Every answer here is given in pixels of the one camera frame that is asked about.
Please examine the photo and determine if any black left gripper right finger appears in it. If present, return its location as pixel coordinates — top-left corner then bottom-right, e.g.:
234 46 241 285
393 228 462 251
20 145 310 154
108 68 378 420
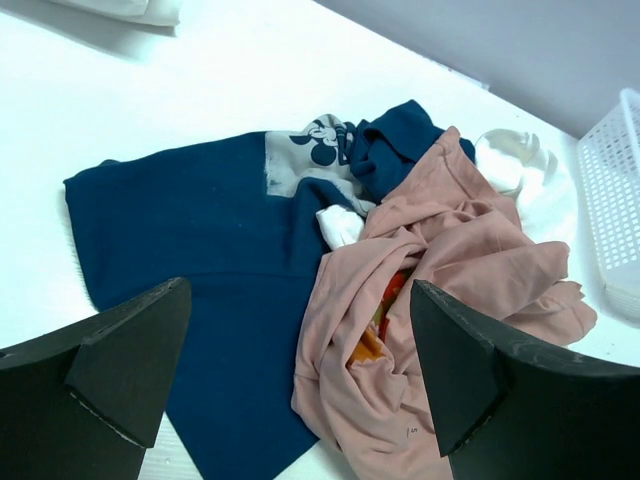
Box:
410 281 639 479

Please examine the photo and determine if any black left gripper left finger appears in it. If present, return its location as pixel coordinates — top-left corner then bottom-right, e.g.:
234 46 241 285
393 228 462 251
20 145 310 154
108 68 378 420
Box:
1 278 191 480

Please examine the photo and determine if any blue Mickey print t-shirt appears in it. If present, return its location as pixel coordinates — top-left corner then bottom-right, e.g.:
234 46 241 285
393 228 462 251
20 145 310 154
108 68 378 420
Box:
65 101 442 479

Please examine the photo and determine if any folded white t-shirt stack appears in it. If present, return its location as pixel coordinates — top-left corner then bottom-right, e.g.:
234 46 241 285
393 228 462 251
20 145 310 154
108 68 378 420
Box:
52 0 183 34

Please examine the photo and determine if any pink t-shirt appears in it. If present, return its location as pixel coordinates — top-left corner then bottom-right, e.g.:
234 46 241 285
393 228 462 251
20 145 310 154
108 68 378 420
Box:
292 128 597 479

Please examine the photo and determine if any crumpled white t-shirt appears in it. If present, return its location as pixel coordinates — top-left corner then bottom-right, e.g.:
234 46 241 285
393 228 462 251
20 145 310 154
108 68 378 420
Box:
316 127 577 254

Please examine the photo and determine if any white plastic basket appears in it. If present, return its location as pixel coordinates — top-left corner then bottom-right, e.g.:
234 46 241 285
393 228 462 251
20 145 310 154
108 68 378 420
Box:
577 88 639 324

